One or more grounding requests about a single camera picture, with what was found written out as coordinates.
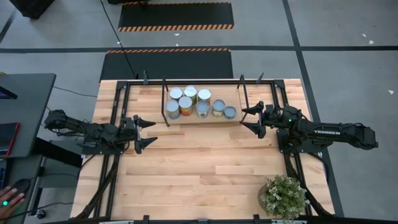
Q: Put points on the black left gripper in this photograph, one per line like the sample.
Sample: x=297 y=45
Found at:
x=130 y=132

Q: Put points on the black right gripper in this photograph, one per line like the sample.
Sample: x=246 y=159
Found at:
x=270 y=119

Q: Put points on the teal tuna fish can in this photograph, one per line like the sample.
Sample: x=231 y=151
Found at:
x=230 y=112

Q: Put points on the cream and blue food can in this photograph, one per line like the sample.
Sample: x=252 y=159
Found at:
x=172 y=107

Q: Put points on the silver-lidded food can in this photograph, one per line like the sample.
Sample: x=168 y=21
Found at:
x=176 y=93

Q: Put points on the white mixed vegetables can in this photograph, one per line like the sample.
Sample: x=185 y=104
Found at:
x=202 y=108

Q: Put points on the orange pineapple can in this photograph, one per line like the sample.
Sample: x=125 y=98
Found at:
x=204 y=94

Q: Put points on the white-lidded food can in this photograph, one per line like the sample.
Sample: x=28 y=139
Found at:
x=190 y=91

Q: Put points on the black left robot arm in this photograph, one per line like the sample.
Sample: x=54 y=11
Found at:
x=93 y=132

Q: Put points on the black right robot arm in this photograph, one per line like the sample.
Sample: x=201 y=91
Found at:
x=329 y=132

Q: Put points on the potted green plant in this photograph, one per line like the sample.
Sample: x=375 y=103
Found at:
x=284 y=196

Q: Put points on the black desk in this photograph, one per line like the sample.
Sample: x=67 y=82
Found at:
x=31 y=102

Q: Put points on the dark side table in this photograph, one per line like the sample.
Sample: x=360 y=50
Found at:
x=23 y=169

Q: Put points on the black caster wheel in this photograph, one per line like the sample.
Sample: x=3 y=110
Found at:
x=40 y=214

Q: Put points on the black computer mouse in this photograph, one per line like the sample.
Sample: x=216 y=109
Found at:
x=22 y=185

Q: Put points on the dark tablet with red edge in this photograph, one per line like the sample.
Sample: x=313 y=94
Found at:
x=7 y=137

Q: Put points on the dark screen device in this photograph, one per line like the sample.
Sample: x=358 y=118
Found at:
x=6 y=93

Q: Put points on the person's hand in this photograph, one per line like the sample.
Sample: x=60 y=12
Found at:
x=14 y=199

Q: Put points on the black cabinet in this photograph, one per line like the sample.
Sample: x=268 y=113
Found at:
x=32 y=7

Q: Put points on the wooden shelf with black frame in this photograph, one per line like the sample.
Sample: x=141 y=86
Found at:
x=231 y=96

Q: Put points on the black metal rig frame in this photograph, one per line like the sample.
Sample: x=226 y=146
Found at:
x=224 y=82

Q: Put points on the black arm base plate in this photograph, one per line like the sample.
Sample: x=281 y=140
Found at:
x=301 y=149
x=93 y=151

